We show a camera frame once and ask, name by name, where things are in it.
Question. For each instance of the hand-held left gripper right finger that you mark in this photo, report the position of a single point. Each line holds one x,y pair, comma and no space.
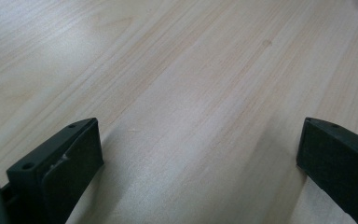
338,161

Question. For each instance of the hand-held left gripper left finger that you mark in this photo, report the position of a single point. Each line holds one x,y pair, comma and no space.
59,168

